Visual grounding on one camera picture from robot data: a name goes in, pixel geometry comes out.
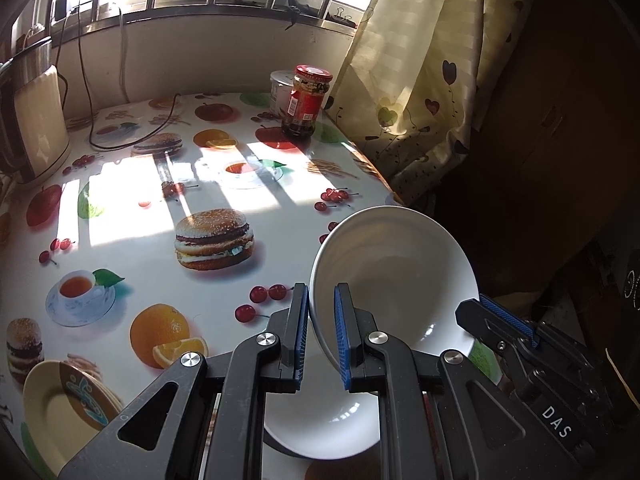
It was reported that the white bowl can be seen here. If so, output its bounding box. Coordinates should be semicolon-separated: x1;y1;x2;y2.
309;206;480;367
265;330;380;460

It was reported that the white bowl on table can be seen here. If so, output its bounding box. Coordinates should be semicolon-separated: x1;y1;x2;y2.
265;330;380;460

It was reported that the beige brown plate on table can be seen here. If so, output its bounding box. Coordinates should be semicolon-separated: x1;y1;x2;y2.
23;360;122;474

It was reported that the fruit print tablecloth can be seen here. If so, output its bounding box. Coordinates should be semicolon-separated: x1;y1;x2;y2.
1;93;396;479

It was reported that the floral yellow curtain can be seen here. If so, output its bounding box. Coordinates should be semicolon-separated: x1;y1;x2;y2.
329;0;533;204

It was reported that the red lidded sauce jar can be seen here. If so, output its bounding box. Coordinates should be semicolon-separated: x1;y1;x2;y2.
282;64;333;139

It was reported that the cream electric kettle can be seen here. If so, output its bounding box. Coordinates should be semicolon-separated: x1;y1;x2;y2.
1;37;70;185

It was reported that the black power cable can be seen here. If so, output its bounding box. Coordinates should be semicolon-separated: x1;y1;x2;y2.
54;0;182;152

